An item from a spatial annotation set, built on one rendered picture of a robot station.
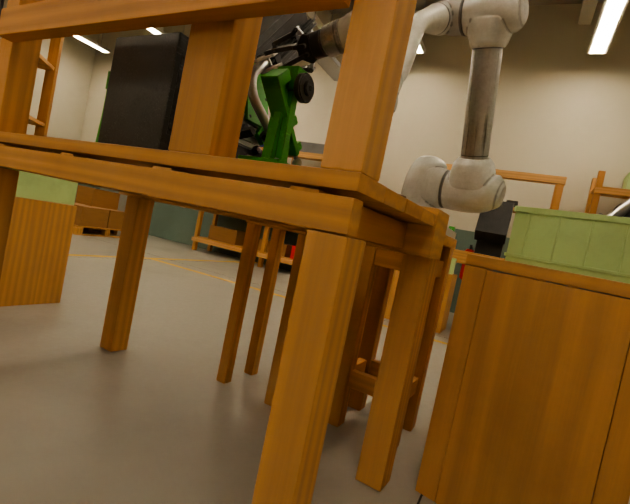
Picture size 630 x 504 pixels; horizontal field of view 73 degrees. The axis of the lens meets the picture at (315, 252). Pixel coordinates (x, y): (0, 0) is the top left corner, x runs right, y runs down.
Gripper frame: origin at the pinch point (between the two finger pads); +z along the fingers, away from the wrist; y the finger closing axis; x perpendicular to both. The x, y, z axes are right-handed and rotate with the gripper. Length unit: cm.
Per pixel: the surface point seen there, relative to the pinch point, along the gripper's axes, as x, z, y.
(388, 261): 1, -16, -83
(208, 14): 32.4, -9.9, 18.7
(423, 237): 23, -39, -56
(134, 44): 11.9, 34.6, 19.6
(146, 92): 23.5, 28.9, 7.4
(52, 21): 21, 49, 33
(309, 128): -531, 295, -210
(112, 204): -318, 600, -183
